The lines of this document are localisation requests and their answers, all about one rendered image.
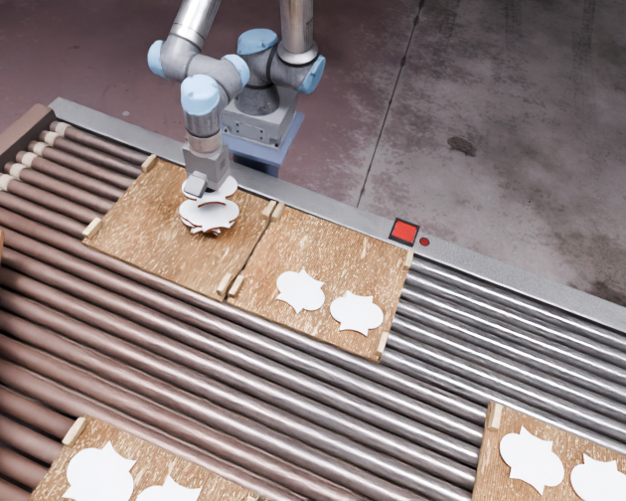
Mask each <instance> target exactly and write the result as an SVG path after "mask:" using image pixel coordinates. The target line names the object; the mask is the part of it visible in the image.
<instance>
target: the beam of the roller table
mask: <svg viewBox="0 0 626 501"><path fill-rule="evenodd" d="M48 107H50V108H52V109H53V110H54V112H55V115H56V117H57V119H58V122H64V123H67V124H69V125H71V126H72V127H74V128H77V129H79V130H82V131H85V132H87V133H90V134H93V135H95V136H98V137H100V138H103V139H106V140H108V141H111V142H114V143H116V144H119V145H122V146H124V147H127V148H129V149H132V150H135V151H137V152H140V153H143V154H145V155H148V156H150V155H151V154H155V155H156V156H157V158H159V159H161V160H164V161H166V162H169V163H172V164H174V165H177V166H179V167H182V168H184V169H186V167H185V161H184V155H183V149H182V148H183V147H184V146H185V143H182V142H180V141H177V140H174V139H172V138H169V137H166V136H164V135H161V134H158V133H156V132H153V131H150V130H147V129H145V128H142V127H139V126H137V125H134V124H131V123H129V122H126V121H123V120H121V119H118V118H115V117H113V116H110V115H107V114H104V113H102V112H99V111H96V110H94V109H91V108H88V107H86V106H83V105H80V104H78V103H75V102H72V101H70V100H67V99H64V98H61V97H58V98H57V99H55V100H54V101H53V102H52V103H51V104H50V105H49V106H48ZM230 172H231V174H230V176H231V177H233V178H234V179H235V180H236V183H237V189H238V190H241V191H244V192H246V193H249V194H250V195H253V196H255V197H258V198H261V199H263V200H266V201H268V202H270V201H274V202H276V205H278V203H279V202H281V203H283V204H284V206H286V207H288V208H291V209H294V210H297V211H299V212H302V213H305V214H308V215H310V216H313V217H316V218H318V219H321V220H324V221H327V222H329V223H332V224H335V225H338V226H340V227H343V228H346V229H349V230H351V231H354V232H357V233H360V234H362V235H365V236H368V237H371V238H373V239H376V240H379V241H382V242H384V243H387V244H390V245H392V246H395V247H398V248H401V249H403V250H406V251H408V250H412V251H414V253H413V256H414V257H417V258H420V259H422V260H425V261H428V262H430V263H433V264H436V265H438V266H441V267H443V268H446V269H449V270H451V271H454V272H457V273H459V274H462V275H465V276H467V277H470V278H472V279H475V280H478V281H480V282H483V283H486V284H488V285H491V286H493V287H496V288H499V289H501V290H504V291H507V292H509V293H512V294H515V295H517V296H520V297H522V298H525V299H527V300H529V301H532V302H535V303H537V304H540V305H543V306H545V307H548V308H550V309H553V310H556V311H558V312H561V313H564V314H566V315H569V316H571V317H574V318H577V319H579V320H582V321H585V322H587V323H590V324H593V325H595V326H598V327H600V328H603V329H606V330H608V331H611V332H614V333H616V334H619V335H622V336H624V337H626V307H623V306H620V305H617V304H615V303H612V302H609V301H607V300H604V299H601V298H599V297H596V296H593V295H591V294H588V293H585V292H583V291H580V290H577V289H574V288H572V287H569V286H566V285H564V284H561V283H558V282H556V281H553V280H550V279H548V278H545V277H542V276H540V275H537V274H534V273H531V272H529V271H526V270H523V269H521V268H518V267H515V266H513V265H510V264H507V263H505V262H502V261H499V260H497V259H494V258H491V257H488V256H486V255H483V254H480V253H478V252H475V251H472V250H468V249H466V248H464V247H461V246H458V245H456V244H453V243H450V242H447V241H445V240H442V239H439V238H437V237H434V236H431V235H429V234H426V233H423V232H421V231H418V234H417V237H416V240H415V243H414V246H413V248H411V247H408V246H405V245H403V244H400V243H397V242H395V241H392V240H389V239H388V237H389V235H390V232H391V228H392V225H393V223H394V221H391V220H388V219H386V218H383V217H380V216H378V215H375V214H372V213H370V212H367V211H364V210H361V209H359V208H356V207H353V206H351V205H348V204H345V203H343V202H340V201H337V200H335V199H332V198H329V197H327V196H324V195H321V194H318V193H316V192H313V191H310V190H308V189H305V188H302V187H300V186H297V185H294V184H292V183H289V182H286V181H284V180H281V179H278V178H275V177H273V176H270V175H267V174H265V173H262V172H259V171H257V170H254V169H251V168H249V167H246V166H243V165H241V164H238V163H235V162H232V161H231V160H230ZM420 238H427V239H429V241H430V244H429V246H427V247H424V246H422V245H421V244H420V243H419V239H420Z"/></svg>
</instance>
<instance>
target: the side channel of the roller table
mask: <svg viewBox="0 0 626 501"><path fill-rule="evenodd" d="M55 120H56V121H58V119H57V117H56V115H55V112H54V110H53V109H52V108H50V107H47V106H45V105H42V104H39V103H36V104H35V105H34V106H33V107H32V108H30V109H29V110H28V111H27V112H26V113H25V114H23V115H22V116H21V117H20V118H19V119H17V120H16V121H15V122H14V123H13V124H12V125H10V126H9V127H8V128H7V129H6V130H5V131H3V132H2V133H1V134H0V173H2V174H4V175H5V173H4V166H5V164H6V163H8V162H10V161H12V162H15V163H17V161H16V155H17V154H18V152H20V151H26V152H29V151H28V144H29V143H30V142H31V141H32V140H36V141H38V142H40V141H39V135H40V133H41V132H42V131H43V130H47V131H50V124H51V123H52V122H53V121H55ZM50 132H51V131H50Z"/></svg>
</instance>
